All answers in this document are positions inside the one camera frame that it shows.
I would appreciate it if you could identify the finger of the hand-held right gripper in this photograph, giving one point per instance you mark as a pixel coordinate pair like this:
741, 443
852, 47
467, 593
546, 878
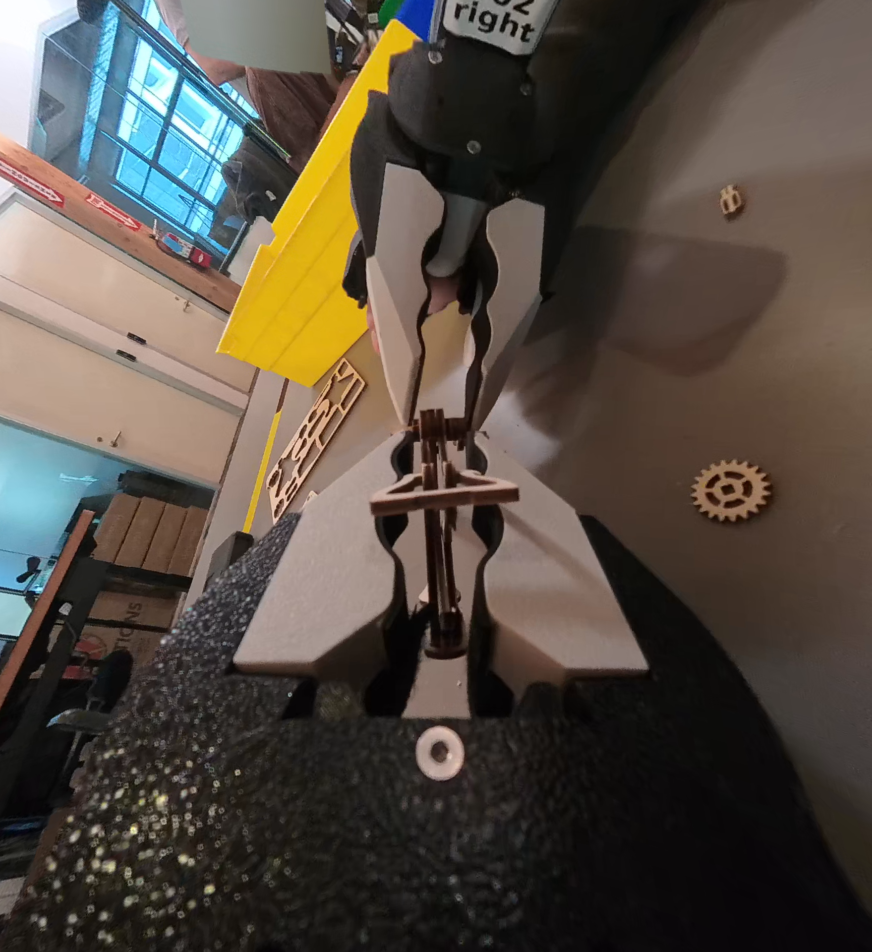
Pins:
517, 260
398, 245

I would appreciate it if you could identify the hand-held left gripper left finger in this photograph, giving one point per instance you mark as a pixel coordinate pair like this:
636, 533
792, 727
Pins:
324, 587

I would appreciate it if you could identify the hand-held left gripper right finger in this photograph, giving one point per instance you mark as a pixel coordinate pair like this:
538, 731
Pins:
562, 595

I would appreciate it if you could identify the wooden model frame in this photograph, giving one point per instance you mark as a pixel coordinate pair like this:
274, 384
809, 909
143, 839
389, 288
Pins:
436, 494

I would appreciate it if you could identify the wooden gear axle assembly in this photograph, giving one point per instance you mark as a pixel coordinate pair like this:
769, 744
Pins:
439, 428

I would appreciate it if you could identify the wooden gear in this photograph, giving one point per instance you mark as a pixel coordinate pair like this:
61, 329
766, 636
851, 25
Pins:
707, 476

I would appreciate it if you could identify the emptied wooden parts sheet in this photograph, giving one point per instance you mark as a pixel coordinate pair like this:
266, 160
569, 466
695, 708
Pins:
287, 483

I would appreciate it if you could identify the person's right hand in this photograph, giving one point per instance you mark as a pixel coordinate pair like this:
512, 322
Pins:
447, 294

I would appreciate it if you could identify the yellow plastic bin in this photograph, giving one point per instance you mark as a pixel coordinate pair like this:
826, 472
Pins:
317, 260

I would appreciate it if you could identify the blue plastic bin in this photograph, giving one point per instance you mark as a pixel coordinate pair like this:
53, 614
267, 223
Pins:
415, 18

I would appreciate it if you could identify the small green plastic bin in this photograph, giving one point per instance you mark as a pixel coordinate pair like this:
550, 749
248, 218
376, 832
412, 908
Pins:
389, 9

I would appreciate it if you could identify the yellow tape stripe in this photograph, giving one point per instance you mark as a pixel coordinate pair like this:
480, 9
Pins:
263, 468

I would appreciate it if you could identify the recycling bin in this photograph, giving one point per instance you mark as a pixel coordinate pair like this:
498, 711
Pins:
257, 234

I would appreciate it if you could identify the dark jacket on chair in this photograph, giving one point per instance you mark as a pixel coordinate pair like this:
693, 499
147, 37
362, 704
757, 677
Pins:
257, 171

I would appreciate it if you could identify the brown cardboard boxes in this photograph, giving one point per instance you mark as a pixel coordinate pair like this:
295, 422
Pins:
146, 535

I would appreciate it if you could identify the red fire extinguisher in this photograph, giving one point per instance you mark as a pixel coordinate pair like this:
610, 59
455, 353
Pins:
183, 249

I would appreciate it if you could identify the small wooden pin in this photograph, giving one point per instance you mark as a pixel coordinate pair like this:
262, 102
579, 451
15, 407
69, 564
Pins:
733, 201

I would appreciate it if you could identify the large glass window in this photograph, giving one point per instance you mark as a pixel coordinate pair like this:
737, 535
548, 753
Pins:
146, 111

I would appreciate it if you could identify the red sign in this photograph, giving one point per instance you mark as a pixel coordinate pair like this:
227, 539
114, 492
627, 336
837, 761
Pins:
12, 172
112, 211

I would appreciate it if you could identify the desk with brown edge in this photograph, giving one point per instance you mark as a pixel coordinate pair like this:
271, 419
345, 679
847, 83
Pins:
27, 647

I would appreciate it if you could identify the beige door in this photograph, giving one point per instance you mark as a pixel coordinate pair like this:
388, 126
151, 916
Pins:
71, 282
71, 387

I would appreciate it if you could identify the wooden support post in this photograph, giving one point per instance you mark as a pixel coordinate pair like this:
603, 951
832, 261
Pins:
71, 223

